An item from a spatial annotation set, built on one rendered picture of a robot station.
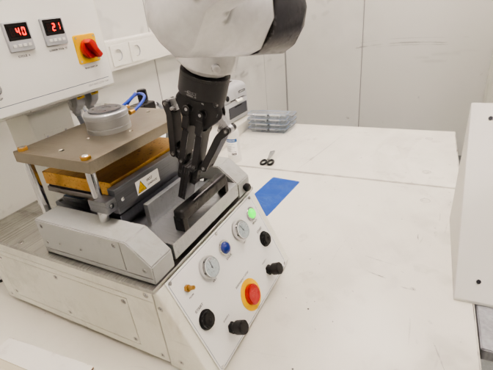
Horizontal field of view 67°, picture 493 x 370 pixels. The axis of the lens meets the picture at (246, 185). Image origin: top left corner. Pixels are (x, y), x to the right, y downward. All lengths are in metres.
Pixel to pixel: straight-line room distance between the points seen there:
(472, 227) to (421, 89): 2.25
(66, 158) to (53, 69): 0.25
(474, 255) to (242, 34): 0.63
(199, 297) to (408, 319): 0.39
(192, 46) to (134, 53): 1.14
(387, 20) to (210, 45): 2.63
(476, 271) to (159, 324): 0.60
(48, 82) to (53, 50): 0.06
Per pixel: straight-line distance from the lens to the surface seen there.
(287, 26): 0.44
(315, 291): 0.81
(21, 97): 0.79
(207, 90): 0.54
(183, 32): 0.38
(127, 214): 0.68
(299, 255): 0.90
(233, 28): 0.40
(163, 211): 0.68
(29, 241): 0.82
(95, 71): 0.89
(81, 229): 0.65
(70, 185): 0.72
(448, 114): 3.09
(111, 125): 0.70
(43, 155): 0.67
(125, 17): 1.59
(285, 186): 1.19
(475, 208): 0.88
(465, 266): 0.85
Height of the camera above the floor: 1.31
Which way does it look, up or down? 27 degrees down
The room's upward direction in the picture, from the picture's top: 6 degrees counter-clockwise
